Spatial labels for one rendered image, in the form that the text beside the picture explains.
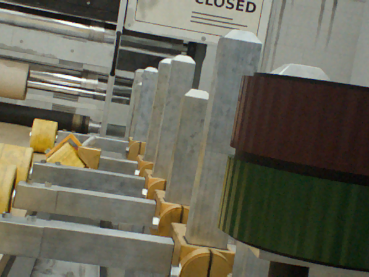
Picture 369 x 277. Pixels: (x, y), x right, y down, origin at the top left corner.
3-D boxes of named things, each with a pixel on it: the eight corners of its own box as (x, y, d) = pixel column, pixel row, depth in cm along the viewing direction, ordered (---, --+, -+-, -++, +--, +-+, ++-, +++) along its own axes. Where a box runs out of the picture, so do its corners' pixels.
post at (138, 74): (120, 225, 253) (146, 70, 251) (121, 227, 250) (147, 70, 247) (109, 224, 253) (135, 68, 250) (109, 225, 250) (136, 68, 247)
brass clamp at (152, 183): (172, 204, 135) (177, 174, 135) (180, 217, 122) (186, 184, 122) (135, 198, 135) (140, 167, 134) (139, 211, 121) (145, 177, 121)
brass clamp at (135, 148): (146, 159, 210) (149, 140, 210) (149, 164, 196) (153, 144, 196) (122, 155, 209) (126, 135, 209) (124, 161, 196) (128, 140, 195)
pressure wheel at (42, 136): (55, 133, 197) (51, 161, 201) (59, 115, 203) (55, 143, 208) (29, 129, 196) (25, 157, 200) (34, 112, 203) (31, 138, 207)
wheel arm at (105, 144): (240, 171, 209) (242, 157, 209) (242, 173, 206) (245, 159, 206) (41, 140, 204) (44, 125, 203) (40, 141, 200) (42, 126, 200)
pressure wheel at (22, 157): (24, 188, 122) (23, 208, 129) (34, 139, 126) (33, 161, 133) (-19, 182, 122) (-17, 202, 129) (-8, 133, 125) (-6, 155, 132)
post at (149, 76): (125, 262, 204) (158, 68, 201) (126, 266, 200) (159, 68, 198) (111, 260, 203) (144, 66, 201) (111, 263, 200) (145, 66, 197)
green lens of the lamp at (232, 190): (376, 239, 29) (387, 176, 29) (452, 284, 23) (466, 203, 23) (204, 211, 28) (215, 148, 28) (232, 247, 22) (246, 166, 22)
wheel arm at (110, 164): (284, 201, 159) (287, 185, 159) (288, 203, 156) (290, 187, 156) (96, 170, 155) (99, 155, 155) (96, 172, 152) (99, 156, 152)
